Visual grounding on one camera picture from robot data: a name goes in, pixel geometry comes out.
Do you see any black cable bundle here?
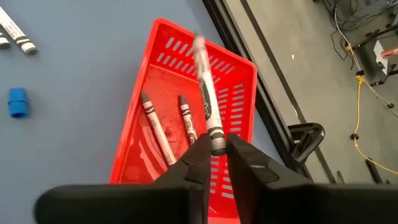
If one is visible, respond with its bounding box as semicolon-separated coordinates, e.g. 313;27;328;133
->
320;0;398;32

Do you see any black equipment stand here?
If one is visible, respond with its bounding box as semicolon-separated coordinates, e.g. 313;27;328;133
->
341;24;398;88

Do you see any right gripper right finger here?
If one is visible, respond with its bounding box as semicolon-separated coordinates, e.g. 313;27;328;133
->
226;133;398;224

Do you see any red slotted basket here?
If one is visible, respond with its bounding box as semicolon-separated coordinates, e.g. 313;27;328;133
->
108;17;259;224

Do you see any blue eraser cap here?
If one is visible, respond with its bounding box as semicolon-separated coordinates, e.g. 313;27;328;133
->
7;87;30;119

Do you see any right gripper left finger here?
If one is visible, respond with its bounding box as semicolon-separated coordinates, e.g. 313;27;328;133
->
34;133;213;224

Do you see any yellow cable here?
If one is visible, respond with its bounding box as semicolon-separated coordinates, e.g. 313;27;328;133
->
344;43;398;175

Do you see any black frame bracket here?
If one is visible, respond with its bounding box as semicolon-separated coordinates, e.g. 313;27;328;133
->
287;122;326;166

